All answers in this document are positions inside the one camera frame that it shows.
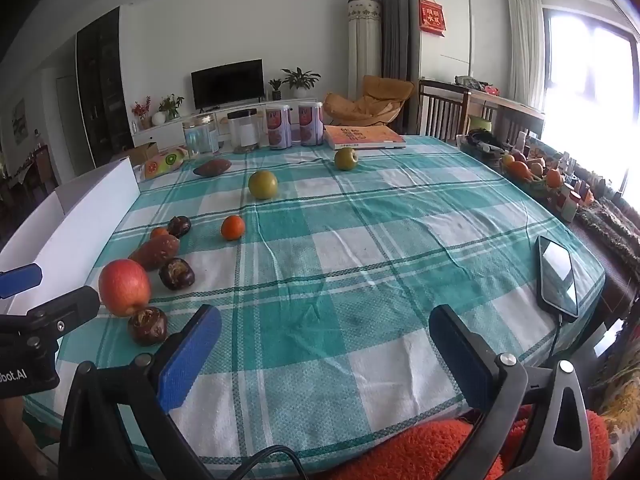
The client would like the red apple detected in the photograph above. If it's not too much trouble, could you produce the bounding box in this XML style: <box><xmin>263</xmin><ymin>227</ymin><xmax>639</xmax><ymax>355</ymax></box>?
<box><xmin>99</xmin><ymin>259</ymin><xmax>151</xmax><ymax>318</ymax></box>

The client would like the reddish sweet potato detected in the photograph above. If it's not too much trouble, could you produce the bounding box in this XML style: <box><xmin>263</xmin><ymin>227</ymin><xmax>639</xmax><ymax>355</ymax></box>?
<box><xmin>129</xmin><ymin>234</ymin><xmax>180</xmax><ymax>271</ymax></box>
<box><xmin>193</xmin><ymin>158</ymin><xmax>231</xmax><ymax>178</ymax></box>

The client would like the small orange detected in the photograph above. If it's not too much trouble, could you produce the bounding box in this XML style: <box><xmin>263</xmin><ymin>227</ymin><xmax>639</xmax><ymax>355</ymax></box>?
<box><xmin>150</xmin><ymin>226</ymin><xmax>168</xmax><ymax>240</ymax></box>

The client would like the orange tangerine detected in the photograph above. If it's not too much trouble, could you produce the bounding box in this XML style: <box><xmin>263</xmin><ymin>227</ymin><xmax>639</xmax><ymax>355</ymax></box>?
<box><xmin>220</xmin><ymin>214</ymin><xmax>245</xmax><ymax>242</ymax></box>

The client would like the green apple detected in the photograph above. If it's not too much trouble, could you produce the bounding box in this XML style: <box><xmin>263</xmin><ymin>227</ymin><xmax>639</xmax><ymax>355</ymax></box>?
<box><xmin>248</xmin><ymin>170</ymin><xmax>279</xmax><ymax>200</ymax></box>
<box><xmin>334</xmin><ymin>148</ymin><xmax>358</xmax><ymax>171</ymax></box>

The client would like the white cardboard box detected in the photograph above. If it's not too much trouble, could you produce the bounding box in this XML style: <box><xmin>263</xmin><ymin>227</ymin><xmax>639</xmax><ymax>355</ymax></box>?
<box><xmin>1</xmin><ymin>158</ymin><xmax>139</xmax><ymax>315</ymax></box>

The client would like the orange fuzzy cloth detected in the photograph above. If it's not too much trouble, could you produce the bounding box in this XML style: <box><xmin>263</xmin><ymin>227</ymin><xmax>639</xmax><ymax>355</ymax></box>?
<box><xmin>313</xmin><ymin>405</ymin><xmax>610</xmax><ymax>479</ymax></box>

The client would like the black smartphone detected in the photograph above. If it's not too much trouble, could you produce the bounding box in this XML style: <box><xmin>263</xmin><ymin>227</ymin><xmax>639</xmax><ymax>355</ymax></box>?
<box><xmin>537</xmin><ymin>236</ymin><xmax>579</xmax><ymax>323</ymax></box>

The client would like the fruit print pouch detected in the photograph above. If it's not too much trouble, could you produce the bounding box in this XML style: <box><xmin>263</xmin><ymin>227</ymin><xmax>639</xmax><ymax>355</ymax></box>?
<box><xmin>142</xmin><ymin>146</ymin><xmax>188</xmax><ymax>181</ymax></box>

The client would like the red flower vase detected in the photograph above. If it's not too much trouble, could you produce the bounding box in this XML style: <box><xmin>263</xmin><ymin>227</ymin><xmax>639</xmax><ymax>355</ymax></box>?
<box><xmin>131</xmin><ymin>96</ymin><xmax>151</xmax><ymax>130</ymax></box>

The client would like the teal plaid tablecloth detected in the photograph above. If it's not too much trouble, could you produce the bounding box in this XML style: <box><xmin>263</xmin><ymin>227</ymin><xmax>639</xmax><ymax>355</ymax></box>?
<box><xmin>24</xmin><ymin>134</ymin><xmax>606</xmax><ymax>478</ymax></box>

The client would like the tray of mixed fruit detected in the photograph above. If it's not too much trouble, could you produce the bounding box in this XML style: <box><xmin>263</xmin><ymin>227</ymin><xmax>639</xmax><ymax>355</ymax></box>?
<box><xmin>500</xmin><ymin>152</ymin><xmax>575</xmax><ymax>202</ymax></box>

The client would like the clear jar gold lid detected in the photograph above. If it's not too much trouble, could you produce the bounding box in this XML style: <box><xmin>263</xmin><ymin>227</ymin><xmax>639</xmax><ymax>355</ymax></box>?
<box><xmin>182</xmin><ymin>114</ymin><xmax>219</xmax><ymax>158</ymax></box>

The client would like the green plant left of tv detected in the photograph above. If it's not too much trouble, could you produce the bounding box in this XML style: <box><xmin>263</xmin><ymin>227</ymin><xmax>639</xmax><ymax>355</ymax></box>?
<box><xmin>158</xmin><ymin>93</ymin><xmax>184</xmax><ymax>122</ymax></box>

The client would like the dark bookshelf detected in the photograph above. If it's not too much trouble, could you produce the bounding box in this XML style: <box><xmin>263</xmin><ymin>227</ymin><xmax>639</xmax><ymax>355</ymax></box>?
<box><xmin>75</xmin><ymin>8</ymin><xmax>134</xmax><ymax>167</ymax></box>

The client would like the clear canister black lid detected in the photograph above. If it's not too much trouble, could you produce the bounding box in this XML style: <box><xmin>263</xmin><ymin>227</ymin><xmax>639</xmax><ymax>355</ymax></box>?
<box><xmin>227</xmin><ymin>108</ymin><xmax>259</xmax><ymax>154</ymax></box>

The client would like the wooden chair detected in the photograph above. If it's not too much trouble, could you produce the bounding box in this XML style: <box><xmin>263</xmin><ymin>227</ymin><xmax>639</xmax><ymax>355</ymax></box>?
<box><xmin>416</xmin><ymin>79</ymin><xmax>472</xmax><ymax>144</ymax></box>

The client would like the black television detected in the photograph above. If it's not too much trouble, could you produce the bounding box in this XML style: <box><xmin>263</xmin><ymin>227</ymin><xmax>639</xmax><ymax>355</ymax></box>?
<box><xmin>191</xmin><ymin>60</ymin><xmax>265</xmax><ymax>110</ymax></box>

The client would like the orange book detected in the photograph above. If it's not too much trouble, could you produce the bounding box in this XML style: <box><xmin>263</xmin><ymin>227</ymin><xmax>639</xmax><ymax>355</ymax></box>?
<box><xmin>324</xmin><ymin>125</ymin><xmax>406</xmax><ymax>150</ymax></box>

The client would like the left red white can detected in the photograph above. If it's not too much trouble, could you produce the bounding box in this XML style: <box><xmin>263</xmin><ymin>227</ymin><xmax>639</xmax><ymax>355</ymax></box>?
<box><xmin>266</xmin><ymin>104</ymin><xmax>292</xmax><ymax>150</ymax></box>

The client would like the red white can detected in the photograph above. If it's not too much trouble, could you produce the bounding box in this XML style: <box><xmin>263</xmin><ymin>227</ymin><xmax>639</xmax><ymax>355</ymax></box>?
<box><xmin>298</xmin><ymin>101</ymin><xmax>324</xmax><ymax>146</ymax></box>
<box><xmin>266</xmin><ymin>104</ymin><xmax>292</xmax><ymax>150</ymax></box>

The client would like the orange lounge chair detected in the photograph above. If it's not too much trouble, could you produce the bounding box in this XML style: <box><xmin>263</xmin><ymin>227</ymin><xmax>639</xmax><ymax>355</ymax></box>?
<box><xmin>323</xmin><ymin>75</ymin><xmax>416</xmax><ymax>127</ymax></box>

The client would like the right red white can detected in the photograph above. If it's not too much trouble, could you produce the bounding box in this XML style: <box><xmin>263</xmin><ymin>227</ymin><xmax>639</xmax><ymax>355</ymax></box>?
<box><xmin>298</xmin><ymin>101</ymin><xmax>324</xmax><ymax>146</ymax></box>

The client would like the large potted plant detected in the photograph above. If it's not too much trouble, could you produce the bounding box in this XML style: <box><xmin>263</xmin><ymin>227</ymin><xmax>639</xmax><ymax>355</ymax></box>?
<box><xmin>282</xmin><ymin>67</ymin><xmax>321</xmax><ymax>99</ymax></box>

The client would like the white standing air conditioner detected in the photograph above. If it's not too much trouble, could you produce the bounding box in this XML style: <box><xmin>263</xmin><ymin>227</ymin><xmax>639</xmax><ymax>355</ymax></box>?
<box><xmin>347</xmin><ymin>0</ymin><xmax>382</xmax><ymax>101</ymax></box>

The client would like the black charging cable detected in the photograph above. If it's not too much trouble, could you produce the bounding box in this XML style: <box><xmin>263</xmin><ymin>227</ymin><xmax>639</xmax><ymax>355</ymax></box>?
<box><xmin>546</xmin><ymin>313</ymin><xmax>565</xmax><ymax>361</ymax></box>

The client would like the red wall hanging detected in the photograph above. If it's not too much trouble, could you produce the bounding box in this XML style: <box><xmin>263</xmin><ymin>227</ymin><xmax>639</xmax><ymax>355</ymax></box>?
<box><xmin>419</xmin><ymin>0</ymin><xmax>446</xmax><ymax>37</ymax></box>

